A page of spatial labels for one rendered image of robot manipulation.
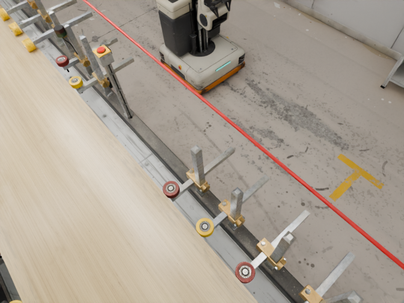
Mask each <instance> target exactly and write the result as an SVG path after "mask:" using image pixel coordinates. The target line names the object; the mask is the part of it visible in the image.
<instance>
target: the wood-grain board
mask: <svg viewBox="0 0 404 303"><path fill-rule="evenodd" d="M9 17H10V19H8V20H6V21H3V20H2V19H1V18H0V253H1V256H2V258H3V260H4V262H5V264H6V267H7V269H8V271H9V273H10V275H11V278H12V280H13V282H14V285H15V286H16V289H17V291H18V293H19V296H20V298H21V300H22V302H23V303H258V302H257V300H256V299H255V298H254V297H253V295H252V294H250V292H249V291H248V290H247V289H246V288H245V286H244V285H243V284H242V283H241V282H240V281H239V280H238V279H237V277H236V276H235V275H234V273H232V271H231V270H230V269H229V268H228V267H227V266H226V264H225V263H224V262H223V261H222V260H221V259H220V258H219V257H218V255H217V254H216V253H215V252H214V250H213V249H211V247H210V246H209V245H208V244H207V242H206V241H205V240H204V239H203V238H202V237H201V236H200V235H199V233H198V232H197V231H196V230H195V228H193V226H192V225H191V224H190V223H189V222H188V220H187V219H186V218H185V217H184V216H183V215H182V214H181V213H180V211H179V210H178V209H177V208H176V207H175V205H174V204H173V203H172V202H171V201H170V200H169V199H168V197H167V196H166V195H165V194H164V193H163V192H162V191H161V189H160V188H159V187H158V186H157V185H156V183H155V182H154V181H153V180H152V179H151V178H150V177H149V176H148V174H147V173H146V172H145V171H144V170H143V169H142V168H141V166H140V165H139V164H138V163H137V161H136V160H135V159H134V158H133V157H132V156H131V155H130V154H129V152H128V151H127V150H126V149H125V148H124V147H123V146H122V144H121V143H120V142H119V141H118V139H117V138H116V137H115V136H114V135H113V134H112V133H111V132H110V130H109V129H108V128H107V127H106V126H105V125H104V124H103V123H102V121H101V120H100V119H99V118H98V116H97V115H96V114H95V113H94V112H93V111H92V110H91V108H90V107H89V106H88V105H87V104H86V103H85V102H84V101H83V99H82V98H81V97H80V96H79V94H78V93H77V92H76V91H75V90H74V89H73V88H72V86H71V85H70V84H69V83H68V82H67V81H66V80H65V79H64V77H63V76H62V75H61V74H60V72H59V71H58V70H57V69H56V68H55V67H54V66H53V65H52V63H51V62H50V61H49V60H48V59H47V58H46V57H45V55H44V54H43V53H42V52H41V51H40V49H39V48H38V47H37V46H36V45H35V47H36V49H35V50H33V51H31V52H28V51H27V49H26V48H25V47H24V45H23V44H22V42H21V41H22V40H24V39H26V38H29V37H28V36H27V35H26V34H25V32H24V31H23V30H22V29H21V30H22V33H21V34H19V35H17V36H15V35H14V34H13V32H11V29H10V28H9V27H8V25H9V24H11V23H13V22H15V21H14V20H13V18H12V17H11V16H10V15H9Z"/></svg>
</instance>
